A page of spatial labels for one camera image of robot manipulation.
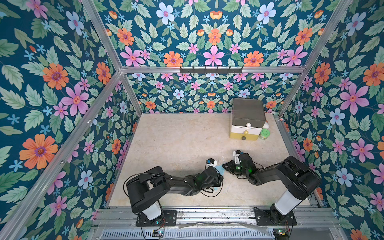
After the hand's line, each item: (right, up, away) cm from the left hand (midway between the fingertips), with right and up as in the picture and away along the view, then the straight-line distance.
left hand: (226, 178), depth 83 cm
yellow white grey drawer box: (+14, +34, +8) cm, 38 cm away
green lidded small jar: (+29, +24, +19) cm, 42 cm away
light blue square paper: (-2, +2, +8) cm, 8 cm away
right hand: (-1, +4, +9) cm, 10 cm away
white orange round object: (+33, +30, +25) cm, 52 cm away
